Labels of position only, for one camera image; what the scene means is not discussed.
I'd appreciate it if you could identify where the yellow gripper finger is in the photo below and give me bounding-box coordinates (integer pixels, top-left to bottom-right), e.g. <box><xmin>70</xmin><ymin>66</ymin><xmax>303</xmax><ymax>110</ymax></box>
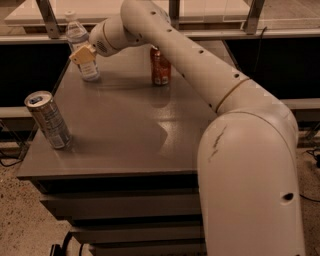
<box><xmin>69</xmin><ymin>44</ymin><xmax>96</xmax><ymax>65</ymax></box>

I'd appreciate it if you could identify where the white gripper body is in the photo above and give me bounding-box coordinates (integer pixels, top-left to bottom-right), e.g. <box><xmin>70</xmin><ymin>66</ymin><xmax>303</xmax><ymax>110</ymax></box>
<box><xmin>89</xmin><ymin>21</ymin><xmax>117</xmax><ymax>57</ymax></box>

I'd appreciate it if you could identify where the clear blue-labelled plastic bottle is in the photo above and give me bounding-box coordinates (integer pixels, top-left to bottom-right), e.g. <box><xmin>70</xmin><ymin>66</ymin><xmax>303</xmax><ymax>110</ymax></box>
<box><xmin>65</xmin><ymin>11</ymin><xmax>100</xmax><ymax>81</ymax></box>

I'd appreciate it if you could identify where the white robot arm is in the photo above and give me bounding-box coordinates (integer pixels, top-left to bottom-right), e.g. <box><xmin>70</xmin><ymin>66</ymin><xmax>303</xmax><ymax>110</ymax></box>
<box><xmin>70</xmin><ymin>0</ymin><xmax>306</xmax><ymax>256</ymax></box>

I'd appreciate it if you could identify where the red soda can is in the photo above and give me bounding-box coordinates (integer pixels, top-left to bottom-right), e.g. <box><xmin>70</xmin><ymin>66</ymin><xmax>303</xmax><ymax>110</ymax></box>
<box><xmin>150</xmin><ymin>46</ymin><xmax>171</xmax><ymax>86</ymax></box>

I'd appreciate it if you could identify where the silver energy drink can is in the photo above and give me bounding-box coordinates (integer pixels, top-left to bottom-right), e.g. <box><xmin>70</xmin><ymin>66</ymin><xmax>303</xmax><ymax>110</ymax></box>
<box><xmin>24</xmin><ymin>91</ymin><xmax>71</xmax><ymax>149</ymax></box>

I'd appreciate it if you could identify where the white background table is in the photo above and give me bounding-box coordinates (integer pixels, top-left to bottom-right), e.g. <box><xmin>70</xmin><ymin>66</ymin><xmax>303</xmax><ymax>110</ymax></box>
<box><xmin>4</xmin><ymin>0</ymin><xmax>250</xmax><ymax>26</ymax></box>

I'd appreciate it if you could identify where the grey drawer cabinet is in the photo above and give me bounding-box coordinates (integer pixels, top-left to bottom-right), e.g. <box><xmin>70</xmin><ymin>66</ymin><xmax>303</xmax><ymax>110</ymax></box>
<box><xmin>17</xmin><ymin>47</ymin><xmax>216</xmax><ymax>256</ymax></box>

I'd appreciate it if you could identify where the metal railing frame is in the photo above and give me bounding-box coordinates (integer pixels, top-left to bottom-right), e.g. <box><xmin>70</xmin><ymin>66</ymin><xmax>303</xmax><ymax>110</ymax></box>
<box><xmin>13</xmin><ymin>0</ymin><xmax>320</xmax><ymax>51</ymax></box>

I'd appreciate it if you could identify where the black floor cable left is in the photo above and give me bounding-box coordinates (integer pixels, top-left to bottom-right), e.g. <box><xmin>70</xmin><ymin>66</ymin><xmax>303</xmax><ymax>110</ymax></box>
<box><xmin>0</xmin><ymin>146</ymin><xmax>24</xmax><ymax>168</ymax></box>

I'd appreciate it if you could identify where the black floor cable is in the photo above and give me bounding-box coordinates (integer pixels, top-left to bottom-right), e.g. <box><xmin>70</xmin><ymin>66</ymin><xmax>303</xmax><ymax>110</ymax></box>
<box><xmin>299</xmin><ymin>193</ymin><xmax>320</xmax><ymax>203</ymax></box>
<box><xmin>0</xmin><ymin>146</ymin><xmax>24</xmax><ymax>168</ymax></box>

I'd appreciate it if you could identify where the black floor cable right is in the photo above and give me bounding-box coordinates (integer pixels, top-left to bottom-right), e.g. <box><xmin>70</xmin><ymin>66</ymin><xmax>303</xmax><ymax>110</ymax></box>
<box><xmin>299</xmin><ymin>193</ymin><xmax>320</xmax><ymax>203</ymax></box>

